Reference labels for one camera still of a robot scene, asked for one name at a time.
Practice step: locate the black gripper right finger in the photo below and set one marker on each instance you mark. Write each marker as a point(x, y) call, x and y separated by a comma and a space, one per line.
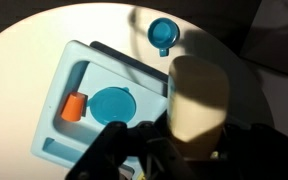
point(267, 156)

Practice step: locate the orange plastic cup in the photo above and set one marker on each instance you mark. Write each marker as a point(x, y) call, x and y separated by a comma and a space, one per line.
point(73, 107)

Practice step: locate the blue plastic plate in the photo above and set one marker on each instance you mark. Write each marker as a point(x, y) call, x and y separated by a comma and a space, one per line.
point(112, 106)

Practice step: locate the light blue toy sink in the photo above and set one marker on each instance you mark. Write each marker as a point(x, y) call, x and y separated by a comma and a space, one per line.
point(67, 60)

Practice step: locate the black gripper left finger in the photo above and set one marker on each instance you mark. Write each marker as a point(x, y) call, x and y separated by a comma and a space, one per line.
point(127, 153)

